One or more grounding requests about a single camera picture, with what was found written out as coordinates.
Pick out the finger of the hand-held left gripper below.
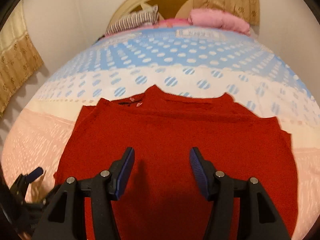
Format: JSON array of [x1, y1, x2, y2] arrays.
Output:
[[41, 184, 62, 206], [14, 167, 45, 196]]

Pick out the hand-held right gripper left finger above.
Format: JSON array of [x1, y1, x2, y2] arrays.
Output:
[[37, 147, 136, 240]]

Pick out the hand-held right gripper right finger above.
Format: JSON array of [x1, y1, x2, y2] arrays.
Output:
[[189, 147, 292, 240]]

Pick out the red embroidered knit sweater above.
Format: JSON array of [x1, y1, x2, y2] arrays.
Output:
[[53, 85, 299, 240]]

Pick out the beige floral curtain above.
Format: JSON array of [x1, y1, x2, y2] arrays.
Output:
[[193, 0, 261, 26], [0, 0, 45, 116]]

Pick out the polka dot bed sheet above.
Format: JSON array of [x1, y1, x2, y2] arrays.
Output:
[[0, 24, 320, 240]]

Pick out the striped pillow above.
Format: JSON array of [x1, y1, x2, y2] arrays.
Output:
[[104, 5, 160, 37]]

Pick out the pink blanket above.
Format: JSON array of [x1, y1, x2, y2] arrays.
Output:
[[158, 17, 193, 28]]

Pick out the pink pillow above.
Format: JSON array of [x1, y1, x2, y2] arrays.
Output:
[[188, 8, 251, 36]]

